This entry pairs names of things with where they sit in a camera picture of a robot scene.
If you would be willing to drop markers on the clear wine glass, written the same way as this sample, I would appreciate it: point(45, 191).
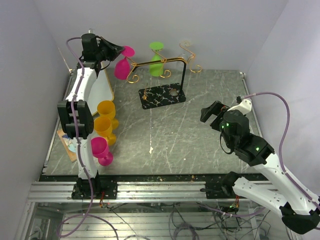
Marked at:
point(185, 49)

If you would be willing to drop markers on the aluminium rail frame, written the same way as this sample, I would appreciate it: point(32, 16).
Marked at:
point(140, 210)

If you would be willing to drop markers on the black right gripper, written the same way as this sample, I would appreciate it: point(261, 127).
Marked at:
point(217, 108)

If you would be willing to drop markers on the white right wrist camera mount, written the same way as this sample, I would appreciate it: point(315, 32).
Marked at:
point(244, 105)

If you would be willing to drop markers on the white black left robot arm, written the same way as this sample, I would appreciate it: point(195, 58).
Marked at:
point(75, 114)

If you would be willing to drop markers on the pink wine glass front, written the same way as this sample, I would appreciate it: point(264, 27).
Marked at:
point(100, 150)

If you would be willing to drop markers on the orange picture book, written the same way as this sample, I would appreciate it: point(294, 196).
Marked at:
point(68, 145)

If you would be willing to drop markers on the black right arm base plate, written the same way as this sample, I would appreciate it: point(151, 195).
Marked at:
point(215, 190)

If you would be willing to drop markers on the pink wine glass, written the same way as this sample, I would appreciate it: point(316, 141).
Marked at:
point(100, 150)
point(122, 68)

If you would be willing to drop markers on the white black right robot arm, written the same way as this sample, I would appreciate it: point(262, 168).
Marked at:
point(291, 201)

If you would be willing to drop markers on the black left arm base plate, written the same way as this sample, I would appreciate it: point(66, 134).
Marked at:
point(103, 188)

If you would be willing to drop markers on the pink wine glass back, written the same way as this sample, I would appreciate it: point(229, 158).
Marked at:
point(122, 68)

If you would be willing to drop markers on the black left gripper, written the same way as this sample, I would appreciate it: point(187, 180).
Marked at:
point(115, 49)

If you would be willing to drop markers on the black gold wine glass rack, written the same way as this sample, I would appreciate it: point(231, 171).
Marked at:
point(165, 93)

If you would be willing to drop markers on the yellow wine glass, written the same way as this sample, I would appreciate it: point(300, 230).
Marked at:
point(107, 108)
point(103, 127)

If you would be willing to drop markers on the white gold framed board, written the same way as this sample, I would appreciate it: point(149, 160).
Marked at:
point(101, 91)

